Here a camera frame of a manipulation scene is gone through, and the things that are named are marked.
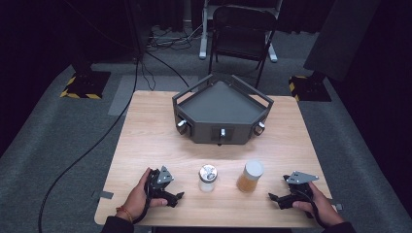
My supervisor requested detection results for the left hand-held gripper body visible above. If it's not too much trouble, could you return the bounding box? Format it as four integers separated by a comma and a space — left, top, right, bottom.
144, 165, 175, 200

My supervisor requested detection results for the bundle of floor cables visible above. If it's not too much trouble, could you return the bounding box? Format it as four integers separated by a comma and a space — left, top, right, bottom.
147, 23, 205, 51

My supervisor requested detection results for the glass jar with silver lid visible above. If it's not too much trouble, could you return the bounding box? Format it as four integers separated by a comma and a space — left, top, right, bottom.
197, 163, 219, 193

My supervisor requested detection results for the amber jar with white lid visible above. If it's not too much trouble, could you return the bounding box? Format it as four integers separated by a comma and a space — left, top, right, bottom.
236, 158, 265, 194

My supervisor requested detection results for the thin black floor cable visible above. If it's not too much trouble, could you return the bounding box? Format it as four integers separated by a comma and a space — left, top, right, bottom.
145, 50, 191, 88

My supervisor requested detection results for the person's left hand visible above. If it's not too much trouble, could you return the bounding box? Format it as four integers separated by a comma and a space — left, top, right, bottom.
124, 167, 169, 221

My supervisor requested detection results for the large dark panel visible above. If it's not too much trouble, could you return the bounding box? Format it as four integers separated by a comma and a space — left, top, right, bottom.
303, 0, 382, 83

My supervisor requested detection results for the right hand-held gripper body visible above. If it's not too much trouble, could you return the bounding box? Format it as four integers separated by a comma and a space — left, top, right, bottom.
283, 170, 320, 203

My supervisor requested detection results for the striped black stand base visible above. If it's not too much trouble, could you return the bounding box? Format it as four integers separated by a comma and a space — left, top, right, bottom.
289, 75, 332, 103
59, 70, 112, 100

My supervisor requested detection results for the black wrist strap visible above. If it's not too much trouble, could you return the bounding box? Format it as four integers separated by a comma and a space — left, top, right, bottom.
131, 169, 155, 225
299, 188, 327, 228

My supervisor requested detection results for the person's right hand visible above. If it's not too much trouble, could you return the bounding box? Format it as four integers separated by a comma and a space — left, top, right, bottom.
292, 182, 345, 227

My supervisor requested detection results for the orange bracelet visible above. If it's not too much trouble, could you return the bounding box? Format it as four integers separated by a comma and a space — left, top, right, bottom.
116, 205, 134, 223

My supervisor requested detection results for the dark grey corner rack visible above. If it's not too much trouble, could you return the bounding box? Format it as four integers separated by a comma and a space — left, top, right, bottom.
172, 72, 275, 146

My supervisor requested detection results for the black folding chair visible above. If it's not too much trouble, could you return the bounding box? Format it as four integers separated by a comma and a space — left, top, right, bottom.
208, 4, 279, 89

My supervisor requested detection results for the long black floor cable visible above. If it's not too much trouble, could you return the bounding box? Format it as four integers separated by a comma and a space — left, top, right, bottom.
38, 51, 141, 233

